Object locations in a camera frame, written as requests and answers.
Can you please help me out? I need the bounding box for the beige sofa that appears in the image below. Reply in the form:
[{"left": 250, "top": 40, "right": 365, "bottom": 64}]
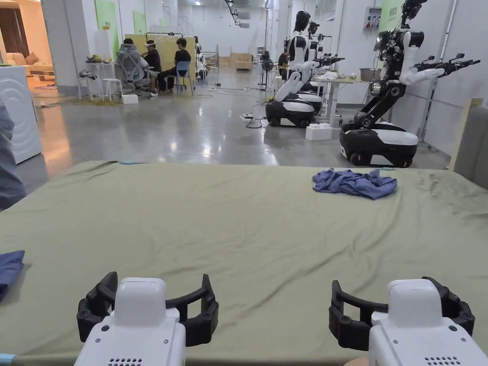
[{"left": 3, "top": 52, "right": 54, "bottom": 77}]

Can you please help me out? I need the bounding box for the dark blue garment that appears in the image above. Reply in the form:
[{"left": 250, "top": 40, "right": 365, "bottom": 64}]
[{"left": 0, "top": 250, "right": 26, "bottom": 303}]

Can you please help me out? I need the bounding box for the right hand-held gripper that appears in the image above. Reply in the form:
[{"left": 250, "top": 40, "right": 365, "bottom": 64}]
[{"left": 328, "top": 276, "right": 477, "bottom": 366}]

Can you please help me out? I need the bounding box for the black and white wheeled robot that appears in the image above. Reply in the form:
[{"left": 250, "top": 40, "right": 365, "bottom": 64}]
[
  {"left": 297, "top": 20, "right": 346, "bottom": 115},
  {"left": 339, "top": 0, "right": 482, "bottom": 169},
  {"left": 265, "top": 10, "right": 318, "bottom": 129}
]

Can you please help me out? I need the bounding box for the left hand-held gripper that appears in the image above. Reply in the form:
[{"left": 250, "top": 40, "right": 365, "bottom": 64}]
[{"left": 74, "top": 271, "right": 220, "bottom": 366}]

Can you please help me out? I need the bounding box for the bed with pale green sheet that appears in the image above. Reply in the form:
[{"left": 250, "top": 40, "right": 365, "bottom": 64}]
[{"left": 0, "top": 160, "right": 488, "bottom": 366}]

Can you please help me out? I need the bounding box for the white round stool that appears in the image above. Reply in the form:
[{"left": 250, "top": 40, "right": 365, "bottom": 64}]
[
  {"left": 102, "top": 78, "right": 123, "bottom": 102},
  {"left": 78, "top": 74, "right": 98, "bottom": 101}
]

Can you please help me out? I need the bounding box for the black standing fan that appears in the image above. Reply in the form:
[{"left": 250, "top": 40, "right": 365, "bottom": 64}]
[{"left": 258, "top": 58, "right": 275, "bottom": 92}]

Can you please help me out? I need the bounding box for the white washing machine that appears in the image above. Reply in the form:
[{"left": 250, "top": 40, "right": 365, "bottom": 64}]
[{"left": 0, "top": 64, "right": 43, "bottom": 166}]

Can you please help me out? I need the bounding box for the grey office chair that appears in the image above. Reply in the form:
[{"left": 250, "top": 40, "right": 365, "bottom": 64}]
[{"left": 115, "top": 43, "right": 152, "bottom": 97}]

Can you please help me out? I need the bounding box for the blue plastic chair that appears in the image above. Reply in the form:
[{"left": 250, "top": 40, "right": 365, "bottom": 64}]
[{"left": 166, "top": 61, "right": 194, "bottom": 96}]

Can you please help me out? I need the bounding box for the white height-adjustable table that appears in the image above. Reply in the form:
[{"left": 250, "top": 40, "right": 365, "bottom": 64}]
[{"left": 317, "top": 67, "right": 378, "bottom": 127}]

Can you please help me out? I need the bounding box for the wooden crate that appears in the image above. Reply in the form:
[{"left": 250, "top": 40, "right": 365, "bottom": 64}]
[{"left": 229, "top": 52, "right": 254, "bottom": 71}]

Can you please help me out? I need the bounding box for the crumpled blue shirt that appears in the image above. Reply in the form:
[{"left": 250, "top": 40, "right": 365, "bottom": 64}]
[{"left": 312, "top": 168, "right": 398, "bottom": 201}]

